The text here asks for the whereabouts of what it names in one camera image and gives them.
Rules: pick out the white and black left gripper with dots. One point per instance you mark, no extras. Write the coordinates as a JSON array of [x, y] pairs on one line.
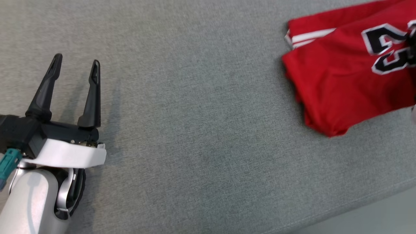
[[71, 154]]

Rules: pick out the red jersey with white trim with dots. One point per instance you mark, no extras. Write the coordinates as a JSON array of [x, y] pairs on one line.
[[341, 81]]

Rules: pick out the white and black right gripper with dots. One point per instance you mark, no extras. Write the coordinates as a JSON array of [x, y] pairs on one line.
[[414, 115]]

